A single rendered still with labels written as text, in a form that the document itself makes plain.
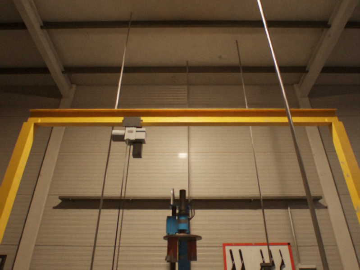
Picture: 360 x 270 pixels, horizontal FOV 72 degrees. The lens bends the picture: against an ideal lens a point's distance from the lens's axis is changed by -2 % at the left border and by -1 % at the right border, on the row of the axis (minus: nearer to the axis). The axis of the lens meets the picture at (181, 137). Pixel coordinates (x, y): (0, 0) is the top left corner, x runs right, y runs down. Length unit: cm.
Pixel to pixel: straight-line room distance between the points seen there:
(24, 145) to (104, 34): 371
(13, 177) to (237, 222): 451
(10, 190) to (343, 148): 506
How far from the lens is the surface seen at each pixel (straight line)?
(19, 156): 462
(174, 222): 431
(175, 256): 383
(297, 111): 480
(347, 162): 457
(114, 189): 647
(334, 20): 735
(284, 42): 751
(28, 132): 479
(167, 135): 688
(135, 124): 419
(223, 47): 718
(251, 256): 611
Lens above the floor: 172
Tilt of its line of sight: 29 degrees up
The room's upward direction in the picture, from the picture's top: straight up
